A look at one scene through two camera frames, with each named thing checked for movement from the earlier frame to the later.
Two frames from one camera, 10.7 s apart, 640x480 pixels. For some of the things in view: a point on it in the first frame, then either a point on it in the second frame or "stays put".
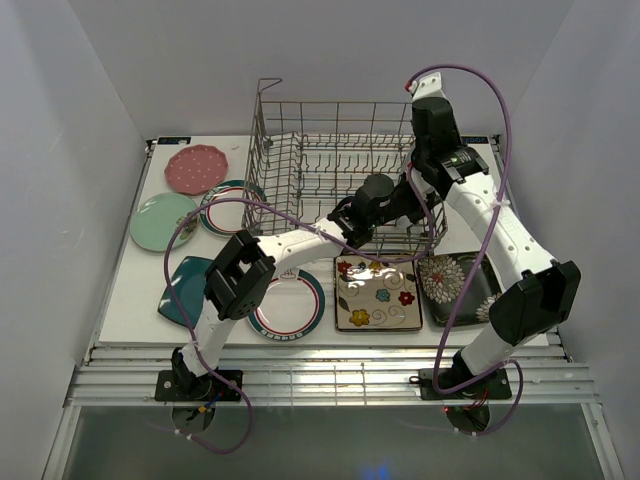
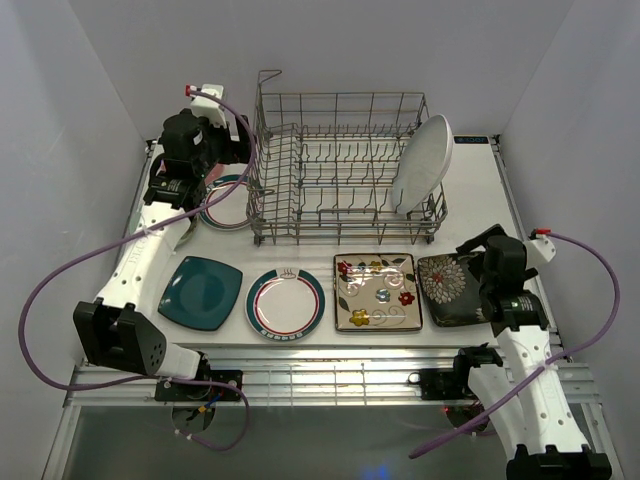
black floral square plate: [442, 280] stays put
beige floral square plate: [375, 295] stays put
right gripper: [455, 138] → [479, 240]
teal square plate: [185, 299] stays put
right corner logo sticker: [475, 140] stays put
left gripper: [420, 214] → [236, 151]
